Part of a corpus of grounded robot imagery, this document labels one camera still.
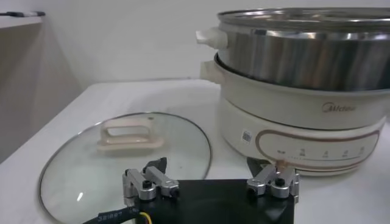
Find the cream electric cooker base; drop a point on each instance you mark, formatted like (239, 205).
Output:
(289, 106)

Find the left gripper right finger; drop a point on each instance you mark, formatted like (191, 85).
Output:
(265, 178)

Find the black pen on shelf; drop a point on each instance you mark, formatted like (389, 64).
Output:
(24, 13)

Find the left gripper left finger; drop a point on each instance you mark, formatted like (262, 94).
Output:
(138, 182)

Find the stainless steel steamer basket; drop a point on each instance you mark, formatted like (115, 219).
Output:
(289, 58)

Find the white side desk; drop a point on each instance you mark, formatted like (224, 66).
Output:
(18, 22)

